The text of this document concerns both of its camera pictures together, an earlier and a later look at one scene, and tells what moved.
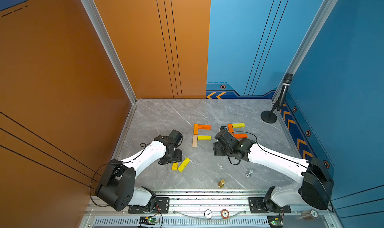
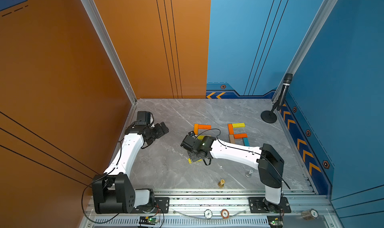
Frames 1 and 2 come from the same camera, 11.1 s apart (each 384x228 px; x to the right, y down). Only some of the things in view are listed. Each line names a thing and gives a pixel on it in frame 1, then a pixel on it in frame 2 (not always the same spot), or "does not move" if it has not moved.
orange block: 230,128 does not move
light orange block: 196,129 does not move
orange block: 240,136 does not move
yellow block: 238,125 does not move
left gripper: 178,158 to 160,131
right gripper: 216,147 to 190,155
